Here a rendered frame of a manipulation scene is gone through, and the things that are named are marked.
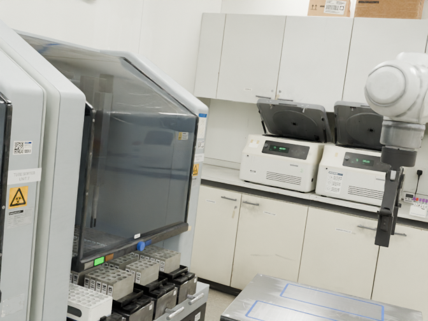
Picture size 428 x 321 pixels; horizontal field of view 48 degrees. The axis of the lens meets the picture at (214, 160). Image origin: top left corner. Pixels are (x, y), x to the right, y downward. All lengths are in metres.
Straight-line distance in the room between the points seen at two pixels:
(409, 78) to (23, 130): 0.80
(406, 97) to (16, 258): 0.90
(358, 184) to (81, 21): 2.06
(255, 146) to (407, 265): 1.32
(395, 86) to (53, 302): 0.97
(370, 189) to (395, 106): 2.49
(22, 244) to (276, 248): 2.62
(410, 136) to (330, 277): 2.52
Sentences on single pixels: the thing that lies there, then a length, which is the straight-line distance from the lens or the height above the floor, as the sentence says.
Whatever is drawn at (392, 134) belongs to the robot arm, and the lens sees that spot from 1.13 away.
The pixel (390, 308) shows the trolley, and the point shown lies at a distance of 1.86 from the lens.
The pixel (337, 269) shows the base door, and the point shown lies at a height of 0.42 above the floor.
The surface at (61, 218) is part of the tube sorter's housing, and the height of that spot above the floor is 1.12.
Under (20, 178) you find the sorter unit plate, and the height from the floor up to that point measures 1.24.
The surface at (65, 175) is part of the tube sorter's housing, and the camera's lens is 1.27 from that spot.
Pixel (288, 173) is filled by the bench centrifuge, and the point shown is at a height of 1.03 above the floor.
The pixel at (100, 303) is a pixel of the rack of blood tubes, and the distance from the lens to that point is 1.44.
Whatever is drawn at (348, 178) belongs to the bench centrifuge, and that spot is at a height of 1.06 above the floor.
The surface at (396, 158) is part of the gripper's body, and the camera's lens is 1.13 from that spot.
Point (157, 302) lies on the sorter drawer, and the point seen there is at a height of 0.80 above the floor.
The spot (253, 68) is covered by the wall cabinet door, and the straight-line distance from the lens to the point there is 3.93.
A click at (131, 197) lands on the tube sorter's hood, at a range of 1.49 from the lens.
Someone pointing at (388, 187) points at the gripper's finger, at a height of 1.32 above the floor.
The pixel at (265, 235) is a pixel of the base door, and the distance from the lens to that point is 3.63.
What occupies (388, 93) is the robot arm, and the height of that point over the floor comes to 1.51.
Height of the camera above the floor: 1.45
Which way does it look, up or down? 7 degrees down
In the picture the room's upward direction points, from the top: 7 degrees clockwise
